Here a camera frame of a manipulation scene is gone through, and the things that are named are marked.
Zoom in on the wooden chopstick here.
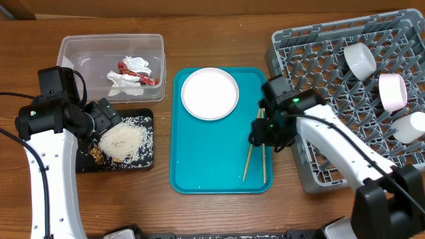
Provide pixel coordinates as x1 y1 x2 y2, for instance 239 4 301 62
242 108 262 182
260 109 266 184

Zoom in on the white tissue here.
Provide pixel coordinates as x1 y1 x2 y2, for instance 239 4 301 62
123 56 151 76
107 71 144 96

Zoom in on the brown food scrap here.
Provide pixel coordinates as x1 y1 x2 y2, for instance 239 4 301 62
89 145 104 165

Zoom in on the white rice pile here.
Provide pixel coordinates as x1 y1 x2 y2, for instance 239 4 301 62
96 116 153 170

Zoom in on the red snack wrapper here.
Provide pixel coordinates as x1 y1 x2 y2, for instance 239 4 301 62
118 62 159 86

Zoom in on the white round plate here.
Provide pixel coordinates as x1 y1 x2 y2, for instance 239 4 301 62
181 68 240 121

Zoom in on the grey bowl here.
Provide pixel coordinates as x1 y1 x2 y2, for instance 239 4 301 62
343 42 377 81

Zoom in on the white bowl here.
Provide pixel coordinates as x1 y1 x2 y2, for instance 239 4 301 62
379 74 408 112

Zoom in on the white cup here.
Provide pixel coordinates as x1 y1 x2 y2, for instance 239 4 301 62
391 112 425 143

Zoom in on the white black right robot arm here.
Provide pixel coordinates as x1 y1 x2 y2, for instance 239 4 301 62
248 75 424 238

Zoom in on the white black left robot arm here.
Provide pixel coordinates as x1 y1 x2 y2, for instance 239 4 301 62
15 66 122 238

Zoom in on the grey dishwasher rack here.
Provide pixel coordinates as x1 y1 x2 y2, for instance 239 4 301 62
264 8 425 195

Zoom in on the black plastic tray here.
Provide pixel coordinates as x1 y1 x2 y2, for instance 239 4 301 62
76 109 154 173

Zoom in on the clear plastic bin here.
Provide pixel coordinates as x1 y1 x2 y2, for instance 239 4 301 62
56 34 167 103

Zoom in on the teal serving tray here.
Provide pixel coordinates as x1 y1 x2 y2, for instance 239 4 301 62
170 67 273 194

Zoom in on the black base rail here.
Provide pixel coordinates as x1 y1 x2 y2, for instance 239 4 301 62
102 225 319 239

